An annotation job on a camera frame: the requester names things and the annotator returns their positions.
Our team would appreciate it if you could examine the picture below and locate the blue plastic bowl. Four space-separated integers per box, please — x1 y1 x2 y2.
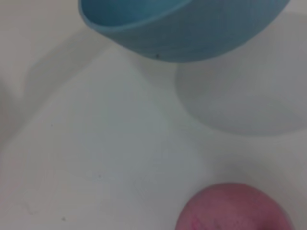
78 0 296 63

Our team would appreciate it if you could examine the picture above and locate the pink toy peach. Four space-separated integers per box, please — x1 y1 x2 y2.
174 182 296 230

